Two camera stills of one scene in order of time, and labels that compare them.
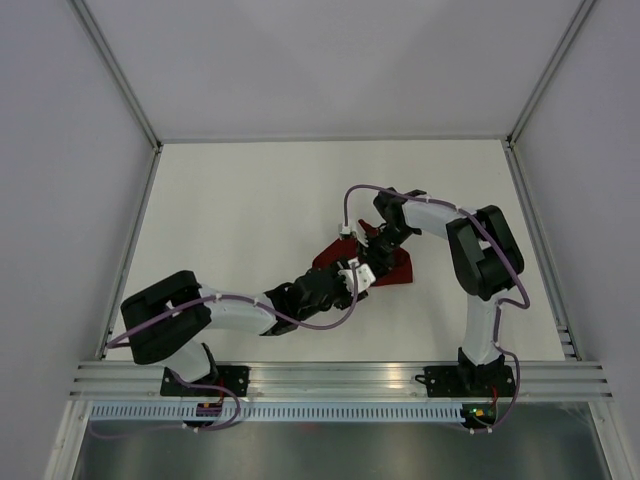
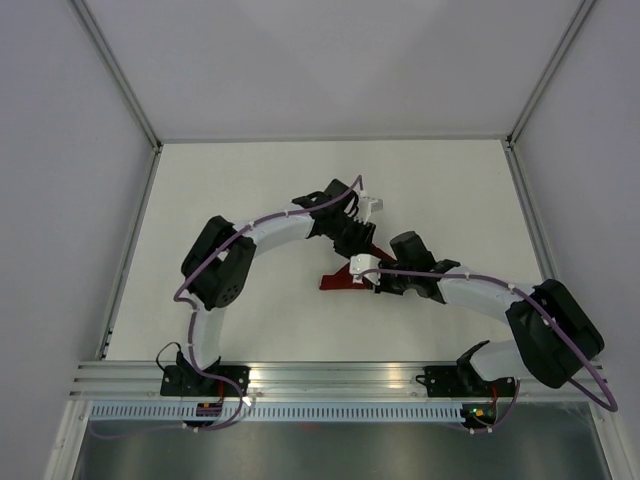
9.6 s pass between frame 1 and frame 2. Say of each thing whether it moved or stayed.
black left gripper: moved
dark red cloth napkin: moved
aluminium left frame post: stayed
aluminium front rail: stayed
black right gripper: moved
